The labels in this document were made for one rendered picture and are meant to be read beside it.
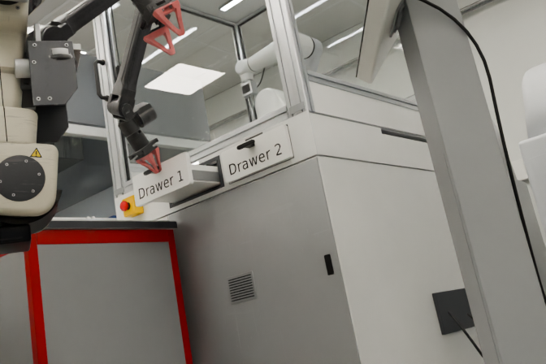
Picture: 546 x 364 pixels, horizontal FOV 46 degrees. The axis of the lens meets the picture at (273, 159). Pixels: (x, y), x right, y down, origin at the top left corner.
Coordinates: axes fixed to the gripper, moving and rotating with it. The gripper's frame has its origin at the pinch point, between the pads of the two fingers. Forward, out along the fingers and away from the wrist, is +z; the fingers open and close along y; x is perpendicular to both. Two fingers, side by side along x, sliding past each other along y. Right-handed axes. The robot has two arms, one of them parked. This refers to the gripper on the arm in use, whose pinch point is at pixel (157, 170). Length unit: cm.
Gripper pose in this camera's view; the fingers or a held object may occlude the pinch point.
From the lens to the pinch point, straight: 220.9
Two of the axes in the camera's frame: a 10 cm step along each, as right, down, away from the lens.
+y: 4.4, -4.6, 7.7
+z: 5.1, 8.3, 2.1
